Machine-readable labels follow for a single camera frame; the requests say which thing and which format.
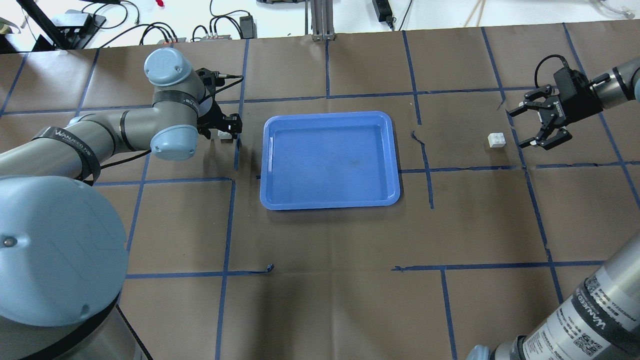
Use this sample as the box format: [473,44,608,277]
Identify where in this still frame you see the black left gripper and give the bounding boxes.
[196,97,243,140]

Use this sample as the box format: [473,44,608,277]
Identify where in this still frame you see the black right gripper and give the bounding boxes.
[506,67,604,150]

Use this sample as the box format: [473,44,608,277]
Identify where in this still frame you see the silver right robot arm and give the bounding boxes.
[467,57,640,360]

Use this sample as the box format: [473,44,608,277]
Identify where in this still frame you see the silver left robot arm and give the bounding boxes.
[0,47,243,360]

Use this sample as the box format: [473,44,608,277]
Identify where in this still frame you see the blue plastic tray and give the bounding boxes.
[259,111,401,211]

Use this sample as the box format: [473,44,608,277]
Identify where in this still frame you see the black power adapter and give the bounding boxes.
[238,14,258,39]

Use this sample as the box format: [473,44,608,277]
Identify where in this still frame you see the brown paper table cover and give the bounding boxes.
[0,22,640,360]

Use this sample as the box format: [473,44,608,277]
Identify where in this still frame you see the aluminium frame post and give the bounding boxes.
[304,0,336,43]

